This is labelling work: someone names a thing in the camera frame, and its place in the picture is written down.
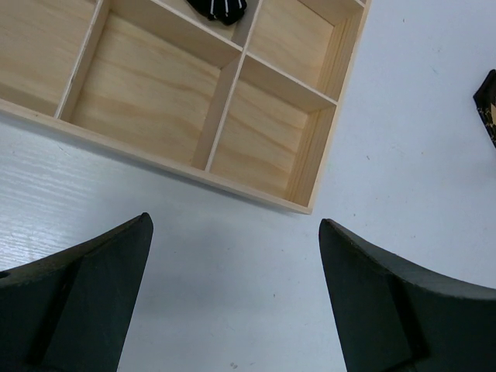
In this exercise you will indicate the black white striped sock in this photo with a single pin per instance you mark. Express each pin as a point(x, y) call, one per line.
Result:
point(227, 12)

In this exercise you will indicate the wooden compartment tray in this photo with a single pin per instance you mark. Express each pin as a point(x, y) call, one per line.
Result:
point(247, 108)

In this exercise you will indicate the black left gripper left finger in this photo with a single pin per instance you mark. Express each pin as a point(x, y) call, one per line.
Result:
point(71, 311)

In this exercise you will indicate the brown argyle sock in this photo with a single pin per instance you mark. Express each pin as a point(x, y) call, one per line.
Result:
point(484, 99)

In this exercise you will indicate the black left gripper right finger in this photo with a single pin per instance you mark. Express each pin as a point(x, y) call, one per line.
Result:
point(394, 315)

